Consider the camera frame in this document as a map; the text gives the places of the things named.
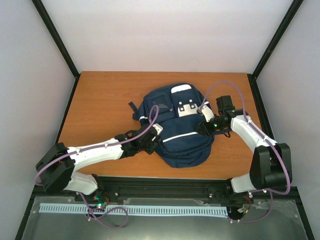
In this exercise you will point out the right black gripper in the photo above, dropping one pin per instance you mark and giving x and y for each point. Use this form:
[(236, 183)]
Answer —
[(206, 130)]

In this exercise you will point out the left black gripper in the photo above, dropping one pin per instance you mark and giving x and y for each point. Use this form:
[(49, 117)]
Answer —
[(151, 150)]

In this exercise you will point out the navy blue student backpack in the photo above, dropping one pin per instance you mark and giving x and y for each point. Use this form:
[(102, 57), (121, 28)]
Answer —
[(174, 107)]

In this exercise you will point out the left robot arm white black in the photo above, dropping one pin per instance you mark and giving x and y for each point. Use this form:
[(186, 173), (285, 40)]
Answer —
[(58, 169)]

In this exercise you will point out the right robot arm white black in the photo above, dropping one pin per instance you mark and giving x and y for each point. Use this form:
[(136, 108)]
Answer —
[(270, 168)]

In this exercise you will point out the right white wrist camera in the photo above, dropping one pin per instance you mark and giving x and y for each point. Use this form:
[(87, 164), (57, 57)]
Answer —
[(206, 112)]

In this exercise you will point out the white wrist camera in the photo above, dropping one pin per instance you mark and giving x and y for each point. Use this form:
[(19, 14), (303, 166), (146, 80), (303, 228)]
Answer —
[(206, 112), (158, 128)]

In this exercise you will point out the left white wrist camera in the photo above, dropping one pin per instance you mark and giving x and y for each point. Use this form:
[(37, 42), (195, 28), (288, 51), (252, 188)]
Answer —
[(158, 128)]

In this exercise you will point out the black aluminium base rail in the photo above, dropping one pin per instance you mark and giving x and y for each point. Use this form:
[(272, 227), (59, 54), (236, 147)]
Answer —
[(116, 189)]

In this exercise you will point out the light blue slotted cable duct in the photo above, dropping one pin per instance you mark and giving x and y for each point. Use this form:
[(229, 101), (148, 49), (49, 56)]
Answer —
[(136, 210)]

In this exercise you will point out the right black frame post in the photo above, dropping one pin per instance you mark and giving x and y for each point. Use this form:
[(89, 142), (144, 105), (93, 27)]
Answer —
[(281, 29)]

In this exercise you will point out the black frame post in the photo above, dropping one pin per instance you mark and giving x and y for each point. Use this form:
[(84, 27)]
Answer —
[(50, 26), (281, 29)]

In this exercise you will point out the left black frame post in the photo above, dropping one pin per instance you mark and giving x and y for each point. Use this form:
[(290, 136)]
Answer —
[(50, 26)]

